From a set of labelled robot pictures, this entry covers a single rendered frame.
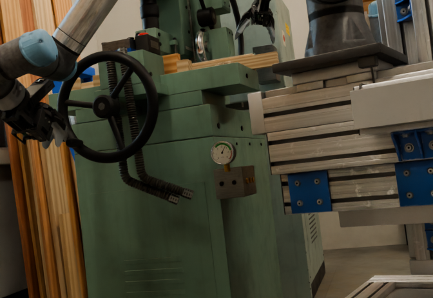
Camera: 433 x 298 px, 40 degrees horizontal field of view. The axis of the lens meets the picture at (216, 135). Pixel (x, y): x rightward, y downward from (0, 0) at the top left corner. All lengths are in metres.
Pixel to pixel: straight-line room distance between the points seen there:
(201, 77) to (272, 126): 0.43
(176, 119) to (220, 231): 0.33
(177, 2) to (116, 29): 2.65
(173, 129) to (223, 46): 0.42
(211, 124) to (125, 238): 0.41
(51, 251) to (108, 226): 1.46
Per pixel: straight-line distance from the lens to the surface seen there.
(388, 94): 1.06
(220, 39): 1.97
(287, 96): 1.25
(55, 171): 3.24
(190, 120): 1.64
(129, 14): 4.58
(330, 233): 4.13
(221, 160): 1.54
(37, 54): 1.26
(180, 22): 1.96
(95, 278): 1.80
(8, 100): 1.35
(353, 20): 1.25
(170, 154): 1.66
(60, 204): 3.23
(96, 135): 1.76
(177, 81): 1.66
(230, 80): 1.61
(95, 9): 1.37
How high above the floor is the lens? 0.62
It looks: 3 degrees up
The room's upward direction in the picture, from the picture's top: 6 degrees counter-clockwise
